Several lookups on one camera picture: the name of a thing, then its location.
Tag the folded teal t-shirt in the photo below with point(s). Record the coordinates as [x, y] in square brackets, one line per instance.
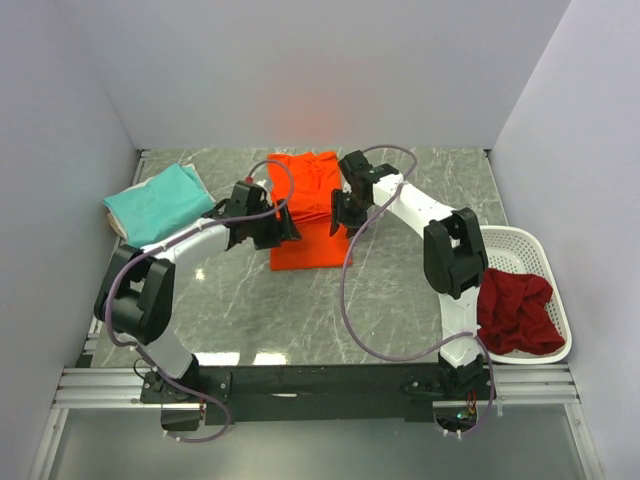
[157, 207]

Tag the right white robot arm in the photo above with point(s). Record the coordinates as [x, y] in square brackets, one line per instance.
[454, 254]

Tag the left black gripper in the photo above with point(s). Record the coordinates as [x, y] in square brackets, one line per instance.
[281, 230]

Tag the dark red t-shirt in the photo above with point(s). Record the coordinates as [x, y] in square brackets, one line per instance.
[512, 314]

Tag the folded white t-shirt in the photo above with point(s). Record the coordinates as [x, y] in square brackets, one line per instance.
[197, 175]

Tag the folded beige t-shirt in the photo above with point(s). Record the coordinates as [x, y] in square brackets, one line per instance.
[116, 226]

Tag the white perforated plastic basket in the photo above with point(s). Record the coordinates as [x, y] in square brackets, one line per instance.
[516, 251]

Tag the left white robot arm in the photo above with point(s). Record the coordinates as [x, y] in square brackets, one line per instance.
[136, 296]

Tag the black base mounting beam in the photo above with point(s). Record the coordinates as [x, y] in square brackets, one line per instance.
[233, 394]

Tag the orange t-shirt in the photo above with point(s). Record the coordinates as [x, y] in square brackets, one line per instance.
[313, 176]

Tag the aluminium frame rail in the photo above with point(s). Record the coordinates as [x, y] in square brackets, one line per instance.
[79, 389]

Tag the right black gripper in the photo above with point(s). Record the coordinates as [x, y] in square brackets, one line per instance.
[338, 215]

